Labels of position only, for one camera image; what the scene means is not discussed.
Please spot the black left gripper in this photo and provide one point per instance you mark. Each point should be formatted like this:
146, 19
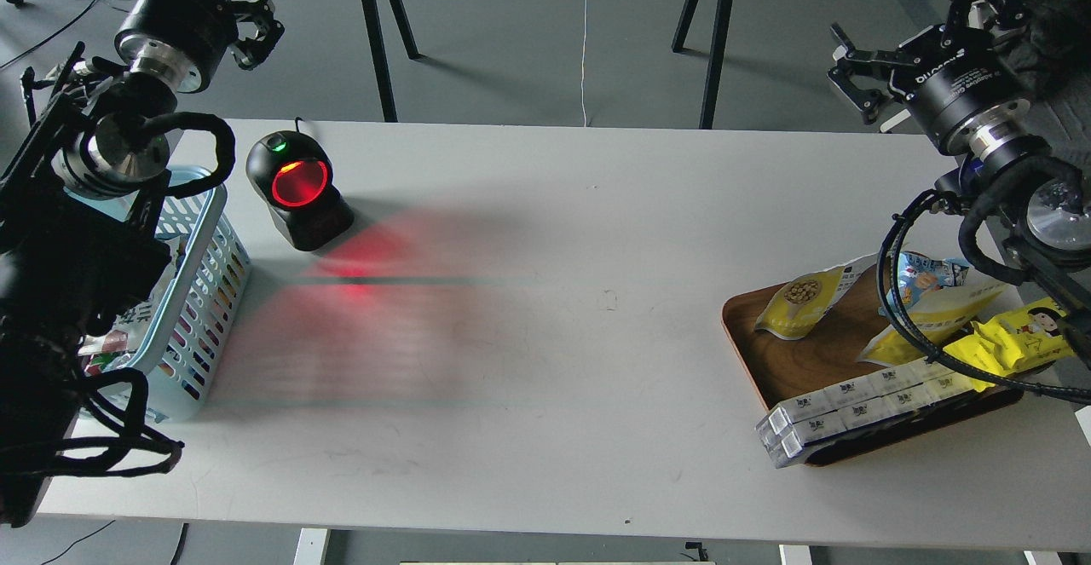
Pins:
192, 36

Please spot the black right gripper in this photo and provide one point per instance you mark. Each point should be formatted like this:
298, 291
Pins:
944, 90

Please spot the yellow white snack pouch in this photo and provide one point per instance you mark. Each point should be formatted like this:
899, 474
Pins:
938, 315
796, 307

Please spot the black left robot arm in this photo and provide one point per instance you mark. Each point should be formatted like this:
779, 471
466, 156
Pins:
81, 202

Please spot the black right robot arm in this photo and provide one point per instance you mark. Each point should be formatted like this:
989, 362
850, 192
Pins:
1024, 212

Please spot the blue snack bag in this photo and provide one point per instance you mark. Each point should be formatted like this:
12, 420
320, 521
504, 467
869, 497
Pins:
917, 275

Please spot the yellow cartoon snack bag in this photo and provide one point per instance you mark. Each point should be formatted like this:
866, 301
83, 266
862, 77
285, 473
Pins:
1015, 341

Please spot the snack packs in basket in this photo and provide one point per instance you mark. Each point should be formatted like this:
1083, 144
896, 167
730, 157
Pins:
99, 354

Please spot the light blue plastic basket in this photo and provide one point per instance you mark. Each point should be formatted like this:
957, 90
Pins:
184, 348

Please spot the long white snack box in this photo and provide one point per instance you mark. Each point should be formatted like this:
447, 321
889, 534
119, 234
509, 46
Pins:
803, 425

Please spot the black barcode scanner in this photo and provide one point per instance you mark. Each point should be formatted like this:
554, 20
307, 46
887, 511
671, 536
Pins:
293, 174

